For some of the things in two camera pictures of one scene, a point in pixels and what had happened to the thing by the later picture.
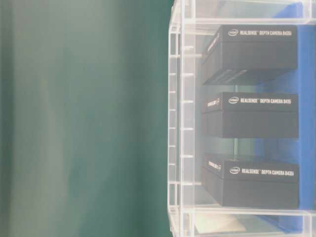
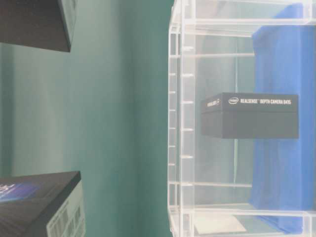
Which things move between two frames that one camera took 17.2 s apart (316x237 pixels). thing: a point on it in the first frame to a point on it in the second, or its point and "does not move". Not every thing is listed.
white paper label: x=208 y=222 does not move
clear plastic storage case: x=241 y=144 does not move
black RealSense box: x=238 y=53 to x=38 y=23
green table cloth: x=84 y=108 does not move
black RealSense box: x=237 y=180 to x=28 y=203
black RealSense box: x=251 y=115 does not move
